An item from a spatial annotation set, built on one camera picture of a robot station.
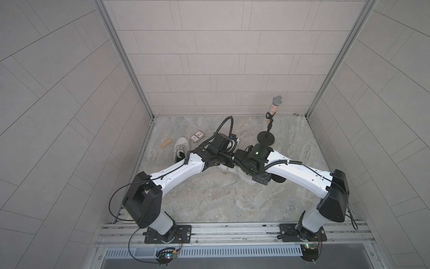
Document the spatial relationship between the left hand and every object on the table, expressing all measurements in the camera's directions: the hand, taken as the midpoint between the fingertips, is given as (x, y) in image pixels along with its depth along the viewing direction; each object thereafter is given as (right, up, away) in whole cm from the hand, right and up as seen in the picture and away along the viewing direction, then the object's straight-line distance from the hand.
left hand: (241, 159), depth 80 cm
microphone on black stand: (+19, +9, +24) cm, 32 cm away
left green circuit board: (-31, -34, -16) cm, 49 cm away
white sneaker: (-31, +5, +10) cm, 33 cm away
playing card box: (-25, +10, +23) cm, 35 cm away
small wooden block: (-44, +6, +21) cm, 49 cm away
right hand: (+11, -6, -4) cm, 13 cm away
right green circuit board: (+27, -36, -12) cm, 46 cm away
